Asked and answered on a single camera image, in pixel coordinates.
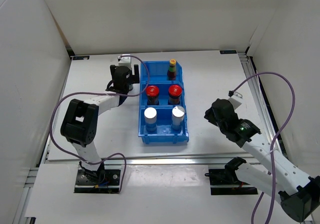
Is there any red-lid chili jar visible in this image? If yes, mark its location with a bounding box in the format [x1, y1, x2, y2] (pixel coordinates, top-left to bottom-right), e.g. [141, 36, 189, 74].
[168, 84, 183, 105]
[145, 85, 160, 105]

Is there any silver-cap white shaker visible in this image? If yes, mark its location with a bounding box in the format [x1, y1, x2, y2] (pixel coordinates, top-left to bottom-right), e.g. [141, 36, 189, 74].
[171, 106, 186, 130]
[144, 107, 157, 132]

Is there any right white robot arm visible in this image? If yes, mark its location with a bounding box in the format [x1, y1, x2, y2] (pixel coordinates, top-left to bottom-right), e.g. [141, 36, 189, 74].
[204, 99, 320, 223]

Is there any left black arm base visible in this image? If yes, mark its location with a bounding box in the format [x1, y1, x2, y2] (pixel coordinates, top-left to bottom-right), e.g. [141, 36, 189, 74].
[73, 165, 122, 194]

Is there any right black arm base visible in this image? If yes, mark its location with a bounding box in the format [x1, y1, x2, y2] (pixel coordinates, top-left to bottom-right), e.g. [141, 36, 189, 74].
[204, 169, 258, 196]

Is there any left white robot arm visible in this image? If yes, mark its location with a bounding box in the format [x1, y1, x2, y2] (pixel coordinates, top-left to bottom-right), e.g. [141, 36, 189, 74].
[60, 64, 140, 184]

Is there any left black corner label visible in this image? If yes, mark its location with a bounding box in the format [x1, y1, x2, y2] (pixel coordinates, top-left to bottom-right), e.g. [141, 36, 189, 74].
[72, 55, 90, 60]

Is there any black corner label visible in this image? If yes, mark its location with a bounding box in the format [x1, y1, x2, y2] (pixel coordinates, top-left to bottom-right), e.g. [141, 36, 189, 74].
[219, 50, 237, 54]
[72, 55, 90, 60]

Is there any blue three-compartment plastic bin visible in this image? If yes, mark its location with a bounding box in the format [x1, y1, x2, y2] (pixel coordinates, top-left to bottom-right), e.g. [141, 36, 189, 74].
[138, 61, 189, 144]

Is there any right black corner label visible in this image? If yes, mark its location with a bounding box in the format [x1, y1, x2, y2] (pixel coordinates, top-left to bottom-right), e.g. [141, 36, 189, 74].
[219, 50, 237, 54]

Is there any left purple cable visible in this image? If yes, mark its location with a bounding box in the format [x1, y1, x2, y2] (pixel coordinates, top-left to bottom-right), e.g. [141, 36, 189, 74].
[48, 55, 151, 194]

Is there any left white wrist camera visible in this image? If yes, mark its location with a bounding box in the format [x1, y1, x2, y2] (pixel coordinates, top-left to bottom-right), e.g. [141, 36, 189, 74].
[117, 54, 132, 70]

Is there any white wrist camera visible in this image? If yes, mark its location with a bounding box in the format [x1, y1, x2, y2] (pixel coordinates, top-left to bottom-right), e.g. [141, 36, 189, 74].
[117, 54, 132, 70]
[228, 90, 243, 110]

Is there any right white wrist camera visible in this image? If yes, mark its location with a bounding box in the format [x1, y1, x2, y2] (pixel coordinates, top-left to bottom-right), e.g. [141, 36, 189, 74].
[228, 90, 243, 110]

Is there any aluminium front rail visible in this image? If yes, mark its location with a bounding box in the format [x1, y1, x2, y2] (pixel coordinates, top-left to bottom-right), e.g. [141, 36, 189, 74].
[24, 152, 301, 182]

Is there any aluminium rail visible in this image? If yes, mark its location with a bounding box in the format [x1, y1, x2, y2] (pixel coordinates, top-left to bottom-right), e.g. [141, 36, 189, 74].
[238, 53, 277, 142]
[24, 152, 301, 182]

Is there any aluminium right rail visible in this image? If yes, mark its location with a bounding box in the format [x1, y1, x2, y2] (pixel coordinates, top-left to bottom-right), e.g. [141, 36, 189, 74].
[238, 53, 277, 142]

